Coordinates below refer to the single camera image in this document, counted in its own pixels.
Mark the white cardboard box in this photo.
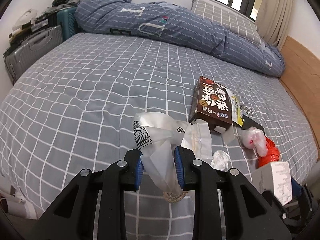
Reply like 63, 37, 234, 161
251, 161, 292, 205

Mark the orange plastic bag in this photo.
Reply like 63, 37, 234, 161
258, 137, 280, 168

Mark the white plastic bag red print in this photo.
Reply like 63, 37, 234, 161
241, 127, 268, 157

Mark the brown cookie box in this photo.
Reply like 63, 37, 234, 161
189, 76, 233, 134

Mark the clear plastic bag with barcode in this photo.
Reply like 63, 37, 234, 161
132, 112, 213, 204

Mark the white tissue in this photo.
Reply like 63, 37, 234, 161
211, 150, 231, 171

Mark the black card tag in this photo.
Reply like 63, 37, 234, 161
241, 115, 265, 133

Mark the yellow white snack wrapper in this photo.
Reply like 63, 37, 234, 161
227, 89, 243, 127

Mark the crumpled silver foil wrapper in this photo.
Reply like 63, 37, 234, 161
240, 105, 254, 116

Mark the grey checked bed sheet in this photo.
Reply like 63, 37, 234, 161
0, 32, 318, 240

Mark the wooden headboard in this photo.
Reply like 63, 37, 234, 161
280, 36, 320, 147

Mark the grey hard suitcase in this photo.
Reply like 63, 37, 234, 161
4, 25, 63, 85

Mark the grey checked pillow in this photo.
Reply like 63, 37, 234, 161
191, 0, 264, 47

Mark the beige curtain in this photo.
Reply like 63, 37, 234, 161
255, 0, 293, 50

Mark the teal hard suitcase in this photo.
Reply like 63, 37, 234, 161
56, 7, 80, 41

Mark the white helmet on suitcase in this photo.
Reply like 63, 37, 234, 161
12, 9, 37, 31

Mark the blue striped duvet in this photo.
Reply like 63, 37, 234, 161
74, 0, 285, 77

